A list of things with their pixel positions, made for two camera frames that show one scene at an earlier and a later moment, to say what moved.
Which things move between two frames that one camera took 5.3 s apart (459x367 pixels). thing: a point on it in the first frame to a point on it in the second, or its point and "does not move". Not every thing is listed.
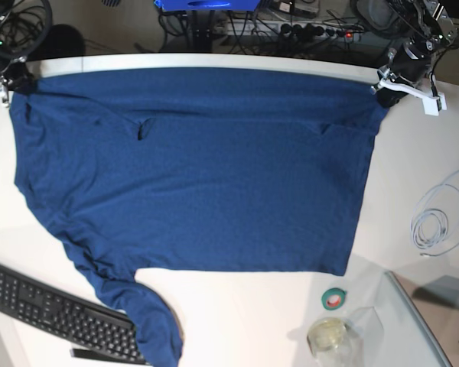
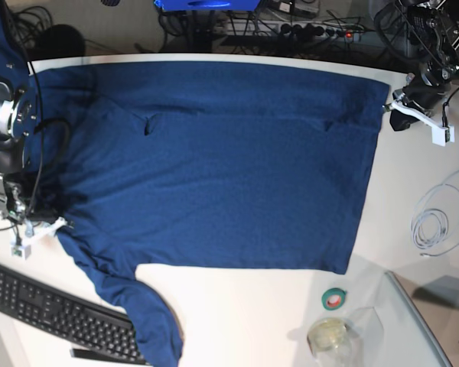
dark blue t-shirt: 258,170 does not move
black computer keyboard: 91,332 does not move
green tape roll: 333,298 does not move
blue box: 208,5 does not move
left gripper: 18,78 to 48,213
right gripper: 410,61 to 426,95
